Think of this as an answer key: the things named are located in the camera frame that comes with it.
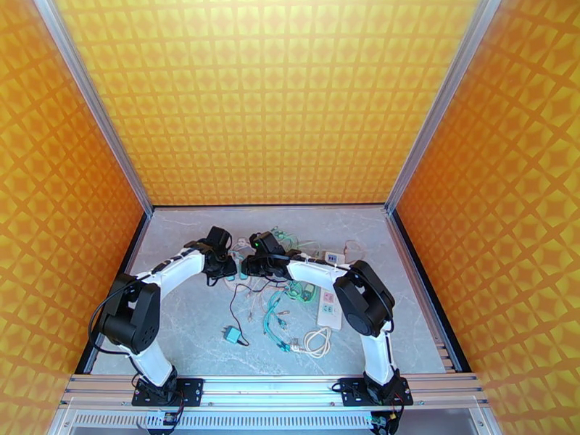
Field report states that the long white power strip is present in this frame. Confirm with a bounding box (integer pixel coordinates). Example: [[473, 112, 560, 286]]
[[315, 249, 344, 331]]

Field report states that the perforated metal panel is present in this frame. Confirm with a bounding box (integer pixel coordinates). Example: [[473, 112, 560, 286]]
[[47, 408, 492, 435]]

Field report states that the thin black cable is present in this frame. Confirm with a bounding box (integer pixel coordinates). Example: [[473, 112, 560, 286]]
[[228, 283, 251, 348]]

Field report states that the teal charging cable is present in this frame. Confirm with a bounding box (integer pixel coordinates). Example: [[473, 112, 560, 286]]
[[262, 289, 293, 354]]

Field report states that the white power strip cord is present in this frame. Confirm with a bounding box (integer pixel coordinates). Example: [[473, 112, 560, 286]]
[[291, 326, 333, 359]]

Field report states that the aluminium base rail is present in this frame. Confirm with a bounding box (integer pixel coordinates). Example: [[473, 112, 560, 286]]
[[59, 373, 492, 410]]

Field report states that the small wired controller board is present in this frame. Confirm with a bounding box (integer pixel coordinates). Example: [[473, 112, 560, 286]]
[[144, 410, 184, 435], [367, 410, 405, 435]]

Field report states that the aluminium frame post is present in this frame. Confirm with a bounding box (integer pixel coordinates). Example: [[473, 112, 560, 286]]
[[29, 0, 155, 218], [384, 0, 506, 215]]

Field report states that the ribbed aluminium side rail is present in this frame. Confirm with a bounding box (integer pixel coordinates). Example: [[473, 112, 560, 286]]
[[434, 340, 464, 373]]

